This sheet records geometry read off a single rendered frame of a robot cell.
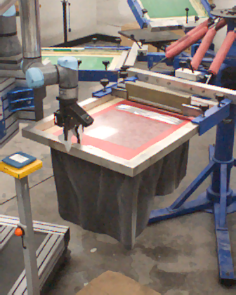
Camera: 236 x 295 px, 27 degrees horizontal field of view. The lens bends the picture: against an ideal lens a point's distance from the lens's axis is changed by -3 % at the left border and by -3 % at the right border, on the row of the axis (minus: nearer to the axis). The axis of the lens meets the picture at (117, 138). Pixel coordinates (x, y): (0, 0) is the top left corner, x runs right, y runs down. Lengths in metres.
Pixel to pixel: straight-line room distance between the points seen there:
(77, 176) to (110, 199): 0.18
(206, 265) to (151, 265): 0.32
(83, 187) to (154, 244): 1.02
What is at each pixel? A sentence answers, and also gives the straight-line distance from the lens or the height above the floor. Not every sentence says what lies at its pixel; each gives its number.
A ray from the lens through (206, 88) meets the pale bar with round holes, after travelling 2.45.
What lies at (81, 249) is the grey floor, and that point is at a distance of 2.98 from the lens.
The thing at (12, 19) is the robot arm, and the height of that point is 1.41.
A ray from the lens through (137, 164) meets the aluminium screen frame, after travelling 1.78.
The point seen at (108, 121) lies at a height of 0.96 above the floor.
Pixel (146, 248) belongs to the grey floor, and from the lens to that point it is 2.99.
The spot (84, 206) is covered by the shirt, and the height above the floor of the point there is 0.66.
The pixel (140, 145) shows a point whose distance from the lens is 2.00.
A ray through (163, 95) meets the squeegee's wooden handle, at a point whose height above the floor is 1.04.
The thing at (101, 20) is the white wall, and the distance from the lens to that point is 7.87.
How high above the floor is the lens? 1.81
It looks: 25 degrees down
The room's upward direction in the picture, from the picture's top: straight up
